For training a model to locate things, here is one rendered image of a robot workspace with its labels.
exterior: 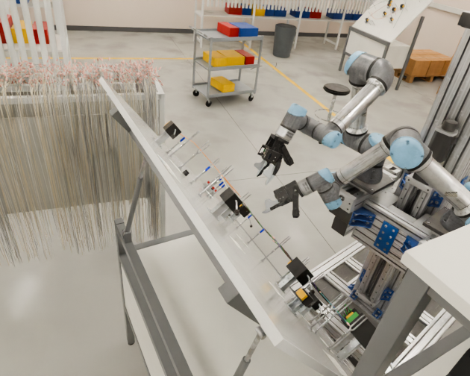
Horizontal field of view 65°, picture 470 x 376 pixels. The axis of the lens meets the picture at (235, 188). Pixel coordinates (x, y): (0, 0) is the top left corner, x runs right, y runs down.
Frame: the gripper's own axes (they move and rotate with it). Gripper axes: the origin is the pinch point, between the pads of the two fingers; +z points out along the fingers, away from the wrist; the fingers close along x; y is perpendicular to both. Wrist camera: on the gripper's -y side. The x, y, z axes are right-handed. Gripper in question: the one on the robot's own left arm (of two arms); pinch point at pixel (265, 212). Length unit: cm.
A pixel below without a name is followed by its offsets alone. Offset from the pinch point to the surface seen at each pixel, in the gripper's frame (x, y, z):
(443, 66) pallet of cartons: -686, 112, -318
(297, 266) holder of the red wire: 54, -21, -14
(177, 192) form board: 95, 11, -6
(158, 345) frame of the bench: 41, -28, 54
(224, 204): 70, 6, -7
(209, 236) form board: 104, -1, -11
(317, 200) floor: -216, -9, -5
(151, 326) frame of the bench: 36, -21, 57
